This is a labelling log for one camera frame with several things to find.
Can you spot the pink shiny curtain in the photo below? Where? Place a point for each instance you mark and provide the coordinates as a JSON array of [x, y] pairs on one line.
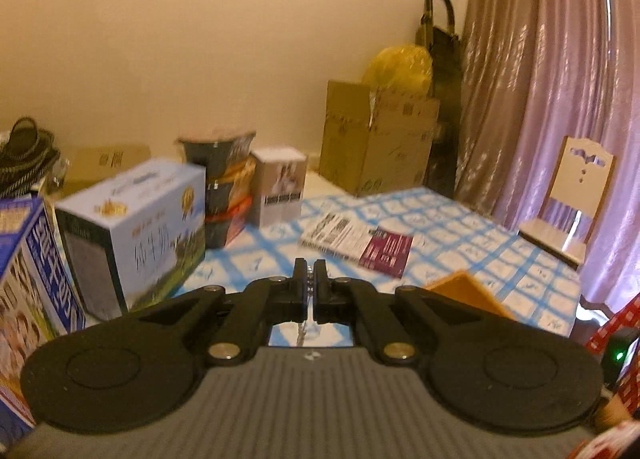
[[530, 64]]

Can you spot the large cardboard box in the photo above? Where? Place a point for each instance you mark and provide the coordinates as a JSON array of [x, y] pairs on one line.
[[370, 144]]

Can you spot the white and maroon book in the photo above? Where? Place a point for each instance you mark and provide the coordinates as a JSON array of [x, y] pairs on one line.
[[350, 241]]

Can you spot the wooden chair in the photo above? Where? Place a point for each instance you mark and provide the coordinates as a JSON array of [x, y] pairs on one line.
[[580, 179]]

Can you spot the light blue cow milk box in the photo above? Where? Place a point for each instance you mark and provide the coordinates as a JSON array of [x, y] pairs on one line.
[[150, 239]]

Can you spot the golden plastic tray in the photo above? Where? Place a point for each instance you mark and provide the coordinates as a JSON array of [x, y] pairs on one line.
[[465, 294]]

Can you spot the flat cardboard box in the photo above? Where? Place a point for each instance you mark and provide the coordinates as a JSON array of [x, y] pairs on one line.
[[105, 164]]

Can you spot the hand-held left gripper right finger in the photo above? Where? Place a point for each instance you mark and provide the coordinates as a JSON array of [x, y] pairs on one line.
[[322, 294]]

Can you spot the dark blue milk carton box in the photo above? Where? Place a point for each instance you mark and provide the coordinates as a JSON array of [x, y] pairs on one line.
[[30, 289]]

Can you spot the red patterned clothing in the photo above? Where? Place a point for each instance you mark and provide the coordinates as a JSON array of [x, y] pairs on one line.
[[625, 414]]

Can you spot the black folding cart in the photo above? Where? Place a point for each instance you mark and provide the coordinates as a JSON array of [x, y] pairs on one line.
[[445, 89]]

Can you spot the yellow plastic bag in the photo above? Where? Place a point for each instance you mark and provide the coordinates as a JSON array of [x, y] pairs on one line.
[[400, 66]]

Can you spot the white product box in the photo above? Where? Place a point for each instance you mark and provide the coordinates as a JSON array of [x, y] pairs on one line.
[[280, 186]]

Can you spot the blue checked tablecloth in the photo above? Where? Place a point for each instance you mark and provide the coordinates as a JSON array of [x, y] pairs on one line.
[[450, 234]]

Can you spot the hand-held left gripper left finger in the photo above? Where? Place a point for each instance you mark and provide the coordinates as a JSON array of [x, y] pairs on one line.
[[300, 291]]

